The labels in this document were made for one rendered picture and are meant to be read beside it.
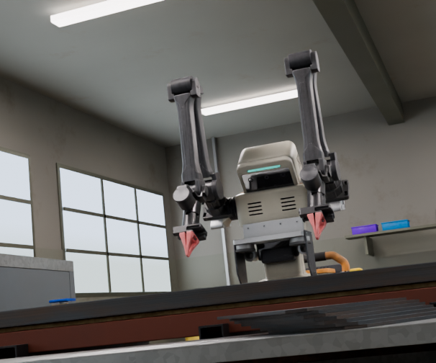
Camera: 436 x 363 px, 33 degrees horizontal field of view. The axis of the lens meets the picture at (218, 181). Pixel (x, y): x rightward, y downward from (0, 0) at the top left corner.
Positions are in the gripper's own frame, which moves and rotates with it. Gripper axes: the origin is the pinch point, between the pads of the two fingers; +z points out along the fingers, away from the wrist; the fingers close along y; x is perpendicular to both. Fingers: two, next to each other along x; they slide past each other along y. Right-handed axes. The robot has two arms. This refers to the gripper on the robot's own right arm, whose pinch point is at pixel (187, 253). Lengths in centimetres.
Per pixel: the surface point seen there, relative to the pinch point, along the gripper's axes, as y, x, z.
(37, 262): -53, -6, -1
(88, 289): -306, 409, -231
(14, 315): -8, -68, 52
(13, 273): -51, -19, 11
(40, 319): -2, -67, 53
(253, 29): -66, 227, -363
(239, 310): 42, -61, 53
